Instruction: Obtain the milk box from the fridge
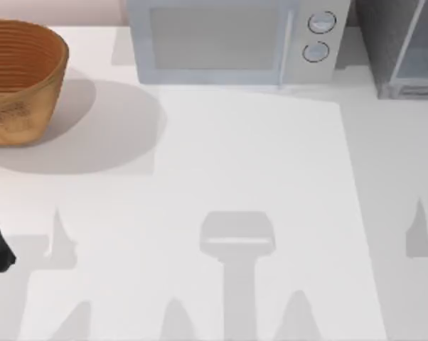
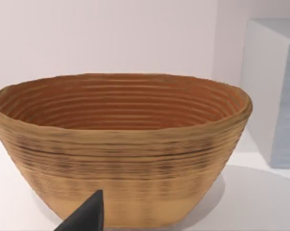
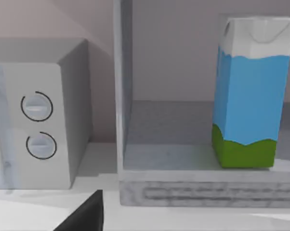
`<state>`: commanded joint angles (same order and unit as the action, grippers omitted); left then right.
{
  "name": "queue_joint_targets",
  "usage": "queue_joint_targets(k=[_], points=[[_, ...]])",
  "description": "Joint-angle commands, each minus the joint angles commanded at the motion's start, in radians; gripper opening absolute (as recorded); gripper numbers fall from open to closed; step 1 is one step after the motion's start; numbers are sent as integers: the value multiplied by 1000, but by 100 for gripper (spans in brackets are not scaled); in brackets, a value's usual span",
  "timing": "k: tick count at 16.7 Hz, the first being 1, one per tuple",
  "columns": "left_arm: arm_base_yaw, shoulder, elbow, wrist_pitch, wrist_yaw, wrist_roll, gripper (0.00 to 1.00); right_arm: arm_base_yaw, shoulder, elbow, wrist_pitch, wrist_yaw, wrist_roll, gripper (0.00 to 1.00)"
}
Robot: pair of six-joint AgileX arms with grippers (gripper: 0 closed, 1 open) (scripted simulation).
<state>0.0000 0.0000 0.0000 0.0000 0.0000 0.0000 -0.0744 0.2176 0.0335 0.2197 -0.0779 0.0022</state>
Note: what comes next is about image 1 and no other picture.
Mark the pale microwave oven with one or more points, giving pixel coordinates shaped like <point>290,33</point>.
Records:
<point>235,42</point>

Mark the microwave oven door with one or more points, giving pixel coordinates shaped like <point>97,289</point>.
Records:
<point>214,39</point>

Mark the round microwave knob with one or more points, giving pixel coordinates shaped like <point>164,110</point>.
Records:
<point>315,52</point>
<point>321,22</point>

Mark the brown wooden basket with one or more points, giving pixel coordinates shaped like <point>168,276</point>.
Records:
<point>25,89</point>

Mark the grey cabinet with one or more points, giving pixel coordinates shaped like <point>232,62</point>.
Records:
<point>395,46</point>

